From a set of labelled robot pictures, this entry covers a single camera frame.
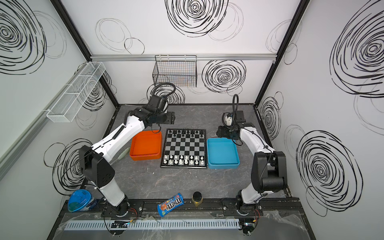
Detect black white chessboard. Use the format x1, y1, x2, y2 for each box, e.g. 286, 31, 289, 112
161, 129, 208, 169

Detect blue candy bag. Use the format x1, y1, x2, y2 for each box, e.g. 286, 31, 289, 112
157, 193, 185, 218

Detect green metal tongs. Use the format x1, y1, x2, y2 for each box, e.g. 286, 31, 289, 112
111, 147, 131, 165

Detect yellow jar black lid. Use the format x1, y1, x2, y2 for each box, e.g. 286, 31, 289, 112
192, 192, 203, 207

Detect black wire basket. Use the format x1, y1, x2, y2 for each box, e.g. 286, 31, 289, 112
152, 55, 198, 88

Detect orange plastic tray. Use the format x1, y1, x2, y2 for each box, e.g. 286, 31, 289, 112
130, 131, 162, 161

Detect blue plastic tray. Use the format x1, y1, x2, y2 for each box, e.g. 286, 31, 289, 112
207, 138, 240, 170

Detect clear wall shelf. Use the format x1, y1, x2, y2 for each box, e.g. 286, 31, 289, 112
47, 62, 106, 123

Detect white slotted cable duct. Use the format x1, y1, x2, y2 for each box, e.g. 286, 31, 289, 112
64, 219, 241, 231

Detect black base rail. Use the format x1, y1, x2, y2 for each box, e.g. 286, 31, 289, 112
59, 197, 304, 218

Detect blue lidded container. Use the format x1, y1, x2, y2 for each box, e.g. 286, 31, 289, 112
68, 189, 96, 213

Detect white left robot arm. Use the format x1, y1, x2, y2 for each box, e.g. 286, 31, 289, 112
78, 95, 175, 210

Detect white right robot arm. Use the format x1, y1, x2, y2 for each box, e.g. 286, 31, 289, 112
217, 110, 288, 215

